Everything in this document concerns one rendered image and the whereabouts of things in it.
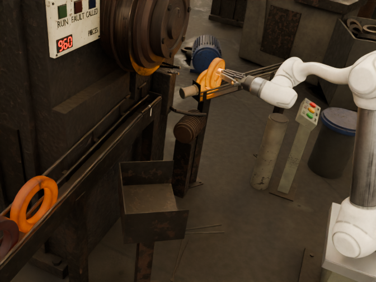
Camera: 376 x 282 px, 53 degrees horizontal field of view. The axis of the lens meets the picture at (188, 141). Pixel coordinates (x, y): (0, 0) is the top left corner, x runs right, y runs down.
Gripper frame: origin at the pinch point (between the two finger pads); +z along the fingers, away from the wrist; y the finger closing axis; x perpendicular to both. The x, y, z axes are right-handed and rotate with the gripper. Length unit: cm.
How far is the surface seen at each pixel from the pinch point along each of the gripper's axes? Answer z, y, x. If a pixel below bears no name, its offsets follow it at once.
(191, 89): 11.5, 0.4, -15.5
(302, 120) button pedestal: -45, 32, -23
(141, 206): -15, -79, -24
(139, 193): -10, -74, -24
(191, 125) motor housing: 3.8, -6.6, -31.8
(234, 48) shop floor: 88, 272, -87
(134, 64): 14, -51, 13
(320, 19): -5, 230, -14
